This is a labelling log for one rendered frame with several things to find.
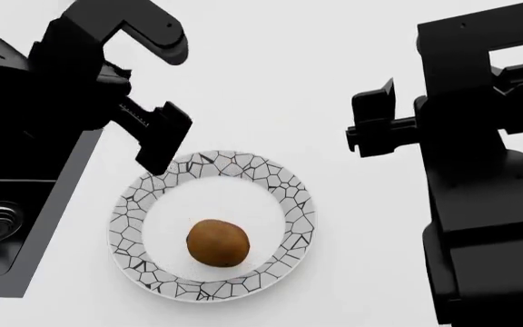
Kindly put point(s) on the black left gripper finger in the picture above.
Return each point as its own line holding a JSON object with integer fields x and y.
{"x": 152, "y": 30}
{"x": 164, "y": 136}

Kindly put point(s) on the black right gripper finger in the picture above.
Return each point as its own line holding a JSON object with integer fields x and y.
{"x": 379, "y": 119}
{"x": 456, "y": 37}

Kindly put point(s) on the brown kiwi fruit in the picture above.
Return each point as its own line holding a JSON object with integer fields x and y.
{"x": 218, "y": 243}

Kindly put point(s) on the white plate with crackle rim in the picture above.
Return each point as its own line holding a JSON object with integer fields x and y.
{"x": 161, "y": 211}

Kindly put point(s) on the dark kitchen sink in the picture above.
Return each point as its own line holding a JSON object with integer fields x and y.
{"x": 25, "y": 204}

